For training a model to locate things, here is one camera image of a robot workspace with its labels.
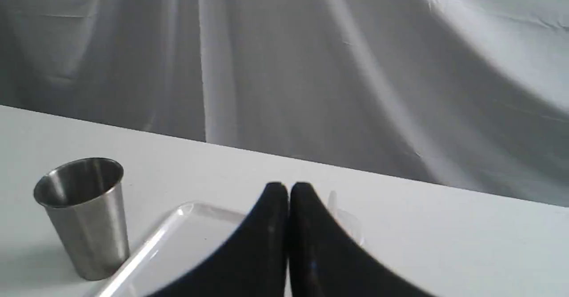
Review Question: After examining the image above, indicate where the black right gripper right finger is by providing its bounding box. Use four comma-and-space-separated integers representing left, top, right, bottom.
290, 182, 429, 297

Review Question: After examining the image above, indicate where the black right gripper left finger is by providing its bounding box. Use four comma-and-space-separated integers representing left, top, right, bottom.
152, 182, 289, 297

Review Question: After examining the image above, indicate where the translucent plastic squeeze bottle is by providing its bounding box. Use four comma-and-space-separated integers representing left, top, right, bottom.
327, 191, 365, 248

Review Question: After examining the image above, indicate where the stainless steel cup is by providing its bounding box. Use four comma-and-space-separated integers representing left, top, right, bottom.
34, 157, 130, 281

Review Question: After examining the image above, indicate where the white plastic tray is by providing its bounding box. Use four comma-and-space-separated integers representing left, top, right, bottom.
94, 201, 246, 297

